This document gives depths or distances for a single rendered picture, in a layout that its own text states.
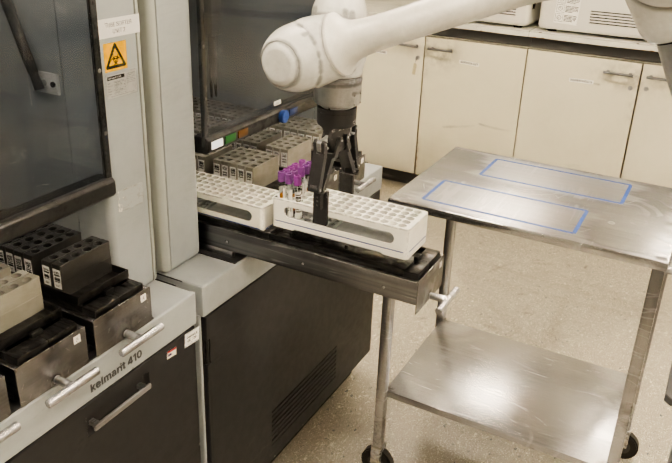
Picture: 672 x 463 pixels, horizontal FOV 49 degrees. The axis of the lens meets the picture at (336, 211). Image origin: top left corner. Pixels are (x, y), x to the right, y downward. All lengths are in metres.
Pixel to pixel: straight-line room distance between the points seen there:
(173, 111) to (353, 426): 1.21
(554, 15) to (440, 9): 2.43
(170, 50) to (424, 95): 2.56
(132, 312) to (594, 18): 2.70
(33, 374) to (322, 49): 0.66
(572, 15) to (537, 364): 1.89
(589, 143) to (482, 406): 1.96
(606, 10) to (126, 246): 2.63
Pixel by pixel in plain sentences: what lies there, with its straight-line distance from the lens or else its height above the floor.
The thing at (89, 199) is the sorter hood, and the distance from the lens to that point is 1.28.
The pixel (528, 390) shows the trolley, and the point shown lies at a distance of 2.04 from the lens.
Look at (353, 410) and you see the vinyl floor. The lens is 2.34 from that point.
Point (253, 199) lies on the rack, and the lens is 1.54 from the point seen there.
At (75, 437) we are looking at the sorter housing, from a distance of 1.34.
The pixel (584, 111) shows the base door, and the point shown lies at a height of 0.56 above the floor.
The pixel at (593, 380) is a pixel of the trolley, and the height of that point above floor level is 0.28.
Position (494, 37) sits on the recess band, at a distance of 3.72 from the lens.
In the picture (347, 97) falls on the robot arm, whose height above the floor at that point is 1.12.
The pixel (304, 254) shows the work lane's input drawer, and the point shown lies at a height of 0.80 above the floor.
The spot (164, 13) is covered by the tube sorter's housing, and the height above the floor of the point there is 1.25.
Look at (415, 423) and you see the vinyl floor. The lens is 2.31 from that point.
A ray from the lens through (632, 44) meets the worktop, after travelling 3.53.
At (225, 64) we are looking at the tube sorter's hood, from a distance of 1.53.
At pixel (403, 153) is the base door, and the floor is 0.18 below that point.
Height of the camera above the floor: 1.46
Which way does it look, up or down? 23 degrees down
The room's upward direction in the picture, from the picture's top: 2 degrees clockwise
